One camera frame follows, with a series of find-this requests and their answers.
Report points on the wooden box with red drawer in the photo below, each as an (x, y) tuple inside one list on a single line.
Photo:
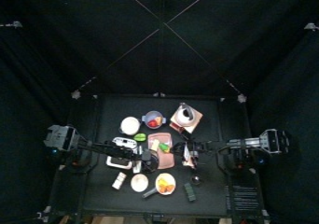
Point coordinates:
[(193, 122)]

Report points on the yellow toy butter cube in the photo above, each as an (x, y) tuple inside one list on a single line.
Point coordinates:
[(155, 145)]

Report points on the red toy tomato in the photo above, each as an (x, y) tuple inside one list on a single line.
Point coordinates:
[(153, 123)]

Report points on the pink tray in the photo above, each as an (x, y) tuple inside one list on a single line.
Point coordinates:
[(166, 160)]

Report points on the green toy corn cob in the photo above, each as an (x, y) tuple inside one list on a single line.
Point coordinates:
[(165, 146)]

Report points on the silver frame corner bracket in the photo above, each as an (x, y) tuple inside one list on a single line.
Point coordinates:
[(310, 26), (15, 24), (242, 98), (75, 94)]

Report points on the dark green sponge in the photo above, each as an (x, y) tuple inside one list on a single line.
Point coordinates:
[(190, 192)]

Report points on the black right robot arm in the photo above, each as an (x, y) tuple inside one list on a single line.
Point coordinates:
[(249, 143)]

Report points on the yellow toy pepper slice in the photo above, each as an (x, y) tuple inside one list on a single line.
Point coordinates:
[(158, 118)]

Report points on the yellow toy food slice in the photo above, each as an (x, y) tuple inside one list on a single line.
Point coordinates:
[(162, 181)]

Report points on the white round plate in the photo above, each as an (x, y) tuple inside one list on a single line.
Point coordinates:
[(130, 125), (139, 182)]

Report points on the green toy lime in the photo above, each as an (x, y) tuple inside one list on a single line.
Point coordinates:
[(141, 137)]

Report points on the small black round object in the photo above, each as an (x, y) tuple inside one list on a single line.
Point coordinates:
[(197, 179)]

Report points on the plate with orange fruit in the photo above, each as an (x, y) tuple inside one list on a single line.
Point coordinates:
[(165, 184)]

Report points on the orange toy carrot slice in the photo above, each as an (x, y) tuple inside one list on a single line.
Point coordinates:
[(167, 188)]

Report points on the white wooden block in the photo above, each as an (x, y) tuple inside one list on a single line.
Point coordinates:
[(119, 181)]

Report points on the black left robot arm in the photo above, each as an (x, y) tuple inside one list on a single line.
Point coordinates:
[(95, 147)]

